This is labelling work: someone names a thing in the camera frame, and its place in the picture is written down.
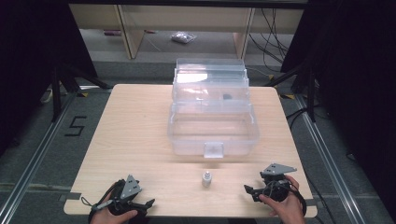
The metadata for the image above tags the light wooden desk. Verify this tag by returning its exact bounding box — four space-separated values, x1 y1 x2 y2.
68 3 304 60

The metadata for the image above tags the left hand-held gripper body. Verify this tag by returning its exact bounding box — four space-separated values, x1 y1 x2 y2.
107 174 148 217

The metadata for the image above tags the black metal stand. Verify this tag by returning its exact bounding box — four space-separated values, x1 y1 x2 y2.
264 60 321 124
49 62 112 123

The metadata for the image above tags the clear plastic bag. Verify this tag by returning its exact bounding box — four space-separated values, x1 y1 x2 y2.
170 31 198 45

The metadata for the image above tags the black wrist strap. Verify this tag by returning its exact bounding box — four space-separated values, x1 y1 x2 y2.
289 182 308 217
80 195 110 224

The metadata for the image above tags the person's left hand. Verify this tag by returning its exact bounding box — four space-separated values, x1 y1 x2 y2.
90 184 139 224

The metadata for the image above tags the black cable bundle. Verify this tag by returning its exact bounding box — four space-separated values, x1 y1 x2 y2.
247 7 290 65

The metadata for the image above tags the metal floor rail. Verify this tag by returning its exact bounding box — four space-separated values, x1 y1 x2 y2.
0 91 79 224
293 92 370 224

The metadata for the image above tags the clear plastic storage box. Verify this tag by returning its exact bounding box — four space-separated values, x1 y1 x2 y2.
167 58 262 160

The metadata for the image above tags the black floor cable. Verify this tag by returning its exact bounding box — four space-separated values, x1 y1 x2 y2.
285 105 312 130

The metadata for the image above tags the person's right hand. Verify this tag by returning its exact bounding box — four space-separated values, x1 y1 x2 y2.
258 174 306 224

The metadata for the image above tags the small white bottle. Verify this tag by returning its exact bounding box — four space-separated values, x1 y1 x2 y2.
201 170 213 189

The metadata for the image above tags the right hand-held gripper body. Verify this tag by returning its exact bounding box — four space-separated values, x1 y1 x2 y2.
259 162 297 203

